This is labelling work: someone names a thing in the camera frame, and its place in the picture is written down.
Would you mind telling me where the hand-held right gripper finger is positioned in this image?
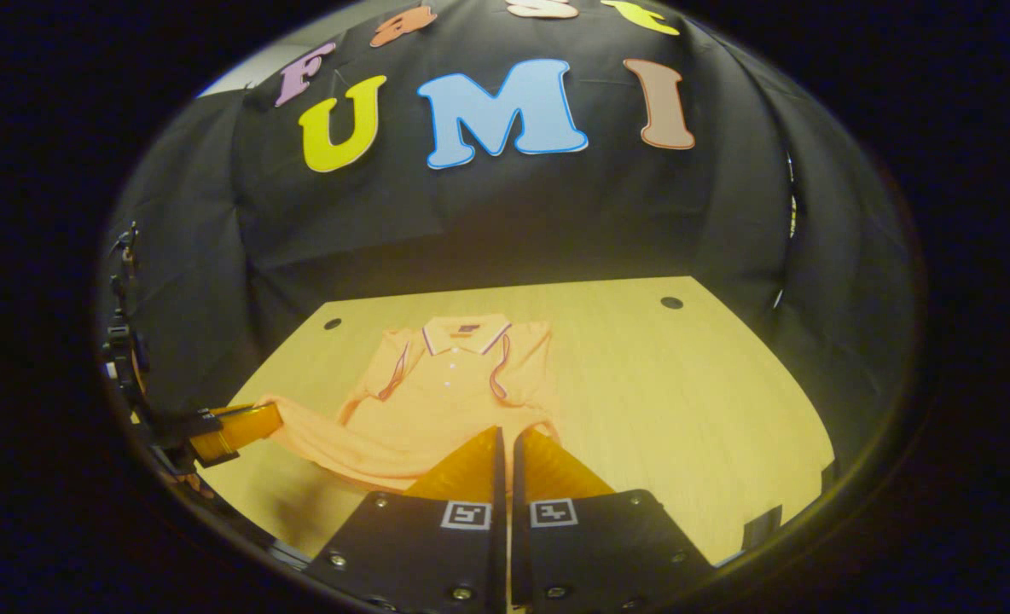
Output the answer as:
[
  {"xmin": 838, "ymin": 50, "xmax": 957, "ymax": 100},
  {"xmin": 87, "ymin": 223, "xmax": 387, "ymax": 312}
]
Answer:
[
  {"xmin": 512, "ymin": 426, "xmax": 715, "ymax": 614},
  {"xmin": 305, "ymin": 426, "xmax": 506, "ymax": 614}
]

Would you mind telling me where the orange T-shirt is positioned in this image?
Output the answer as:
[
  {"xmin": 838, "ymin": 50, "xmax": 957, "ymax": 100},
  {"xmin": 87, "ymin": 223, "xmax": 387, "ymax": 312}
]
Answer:
[{"xmin": 253, "ymin": 313, "xmax": 562, "ymax": 494}]

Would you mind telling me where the black backdrop cloth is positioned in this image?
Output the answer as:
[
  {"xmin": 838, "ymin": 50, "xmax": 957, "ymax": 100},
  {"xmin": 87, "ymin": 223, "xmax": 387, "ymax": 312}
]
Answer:
[{"xmin": 100, "ymin": 0, "xmax": 920, "ymax": 466}]

